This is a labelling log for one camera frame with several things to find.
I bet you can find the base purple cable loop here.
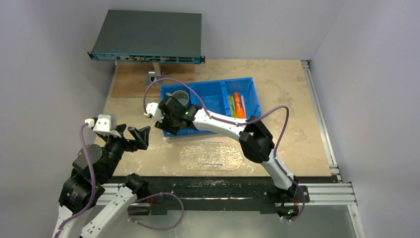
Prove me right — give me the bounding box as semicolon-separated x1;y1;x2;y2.
127;192;183;231

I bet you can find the grey mug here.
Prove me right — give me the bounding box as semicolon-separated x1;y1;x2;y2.
166;90;190;107

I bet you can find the clear plastic holder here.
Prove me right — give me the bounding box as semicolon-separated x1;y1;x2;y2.
197;142;223;168

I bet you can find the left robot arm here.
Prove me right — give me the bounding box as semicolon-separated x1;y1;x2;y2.
53;119;151;238

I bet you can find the blue plastic divided bin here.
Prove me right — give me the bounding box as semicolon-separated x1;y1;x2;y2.
160;77;262;137

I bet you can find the grey network switch box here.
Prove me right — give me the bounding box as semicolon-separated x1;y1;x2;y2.
88;9;206;64

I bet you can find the metal switch stand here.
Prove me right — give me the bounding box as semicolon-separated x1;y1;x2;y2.
145;62;164;86

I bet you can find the black aluminium base frame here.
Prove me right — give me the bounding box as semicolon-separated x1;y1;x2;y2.
88;176;357;216

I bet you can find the clear textured oval tray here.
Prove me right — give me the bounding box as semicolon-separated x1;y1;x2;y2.
179;145;243;171

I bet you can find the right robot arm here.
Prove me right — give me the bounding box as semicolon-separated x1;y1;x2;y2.
145;96;299;202

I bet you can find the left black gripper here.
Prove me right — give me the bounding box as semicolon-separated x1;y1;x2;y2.
100;123;150;181

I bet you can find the wooden base board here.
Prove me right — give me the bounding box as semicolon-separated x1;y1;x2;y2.
109;62;201;98

